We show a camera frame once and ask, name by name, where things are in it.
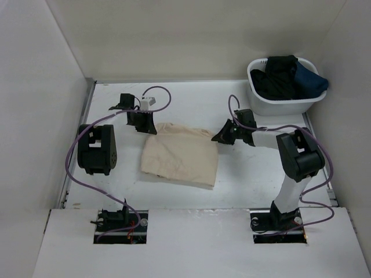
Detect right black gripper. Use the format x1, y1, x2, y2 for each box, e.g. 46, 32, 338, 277
213, 119, 245, 145

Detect beige trousers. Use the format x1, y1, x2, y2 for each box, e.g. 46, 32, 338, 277
140, 122, 219, 189

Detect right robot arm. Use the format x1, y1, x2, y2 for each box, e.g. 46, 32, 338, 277
211, 109, 325, 233

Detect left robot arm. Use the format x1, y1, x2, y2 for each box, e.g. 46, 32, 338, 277
71, 93, 157, 232

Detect black trousers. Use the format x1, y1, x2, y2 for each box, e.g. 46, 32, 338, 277
250, 55, 298, 101

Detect navy blue trousers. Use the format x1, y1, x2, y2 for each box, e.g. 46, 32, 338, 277
293, 61, 329, 99

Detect white laundry basket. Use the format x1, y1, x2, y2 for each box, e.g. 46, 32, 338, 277
246, 58, 327, 116

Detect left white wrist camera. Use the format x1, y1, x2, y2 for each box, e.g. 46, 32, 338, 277
140, 97, 156, 111

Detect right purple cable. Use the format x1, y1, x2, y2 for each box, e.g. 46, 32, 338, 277
228, 94, 336, 237

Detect purple cable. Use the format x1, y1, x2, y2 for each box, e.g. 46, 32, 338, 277
228, 94, 336, 237
65, 86, 172, 243

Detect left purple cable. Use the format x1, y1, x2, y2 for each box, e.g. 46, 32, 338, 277
65, 86, 172, 243

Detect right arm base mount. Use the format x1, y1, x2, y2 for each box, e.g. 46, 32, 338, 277
250, 210, 307, 244

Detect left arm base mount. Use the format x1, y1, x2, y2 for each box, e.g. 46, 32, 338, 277
90, 208, 149, 244

